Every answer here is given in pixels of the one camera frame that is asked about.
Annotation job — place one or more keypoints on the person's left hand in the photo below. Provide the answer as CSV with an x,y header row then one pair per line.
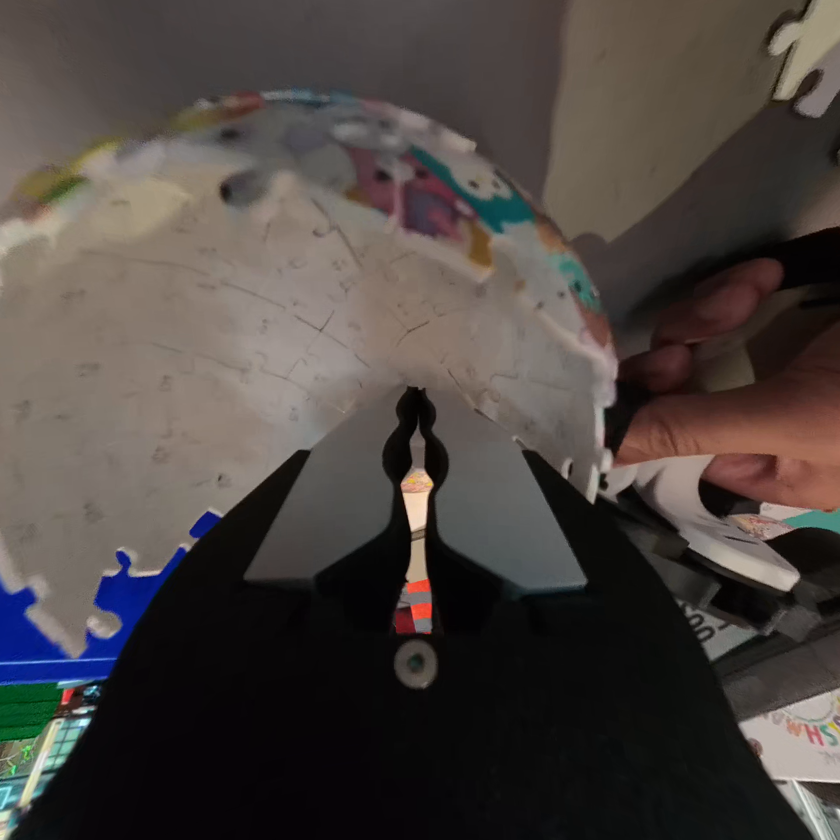
x,y
774,420

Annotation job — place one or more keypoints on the colourful puzzle ball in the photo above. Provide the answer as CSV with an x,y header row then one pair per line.
x,y
229,361

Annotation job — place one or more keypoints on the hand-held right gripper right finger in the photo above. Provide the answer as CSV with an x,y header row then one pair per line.
x,y
499,518

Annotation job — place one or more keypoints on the colourful puzzle box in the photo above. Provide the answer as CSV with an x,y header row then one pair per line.
x,y
800,741

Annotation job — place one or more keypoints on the blue plastic bin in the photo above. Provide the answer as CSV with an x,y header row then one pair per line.
x,y
39,630

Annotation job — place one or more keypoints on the puzzle instruction leaflet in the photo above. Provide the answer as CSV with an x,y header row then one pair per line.
x,y
417,505

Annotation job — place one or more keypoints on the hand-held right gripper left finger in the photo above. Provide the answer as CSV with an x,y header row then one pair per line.
x,y
328,512

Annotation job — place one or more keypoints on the orange traffic cone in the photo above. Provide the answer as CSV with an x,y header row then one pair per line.
x,y
413,610

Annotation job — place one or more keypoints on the puzzle piece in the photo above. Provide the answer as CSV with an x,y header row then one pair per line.
x,y
797,59

